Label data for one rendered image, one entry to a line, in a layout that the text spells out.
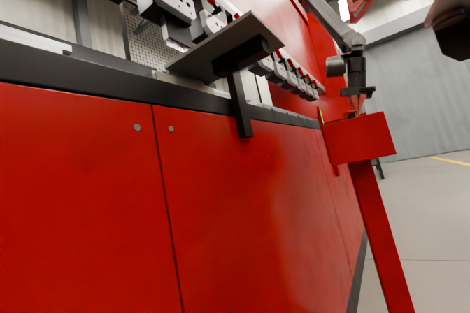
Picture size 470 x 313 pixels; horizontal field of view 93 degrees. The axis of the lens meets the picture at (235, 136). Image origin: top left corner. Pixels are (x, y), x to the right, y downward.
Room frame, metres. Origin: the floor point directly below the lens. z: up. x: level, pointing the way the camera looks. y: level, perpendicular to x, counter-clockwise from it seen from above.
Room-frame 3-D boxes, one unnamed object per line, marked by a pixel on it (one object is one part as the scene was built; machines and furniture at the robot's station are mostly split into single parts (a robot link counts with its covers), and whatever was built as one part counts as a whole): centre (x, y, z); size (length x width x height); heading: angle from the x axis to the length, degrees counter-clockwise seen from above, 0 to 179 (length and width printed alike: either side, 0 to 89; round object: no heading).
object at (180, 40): (0.62, 0.11, 1.13); 0.10 x 0.02 x 0.10; 147
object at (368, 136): (0.72, -0.36, 0.75); 0.20 x 0.16 x 0.18; 160
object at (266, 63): (1.10, -0.20, 1.26); 0.15 x 0.09 x 0.17; 147
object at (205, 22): (0.77, 0.01, 1.26); 0.15 x 0.09 x 0.17; 147
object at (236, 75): (0.52, -0.05, 0.88); 0.14 x 0.04 x 0.22; 57
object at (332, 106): (2.63, -0.97, 1.15); 0.85 x 0.25 x 2.30; 57
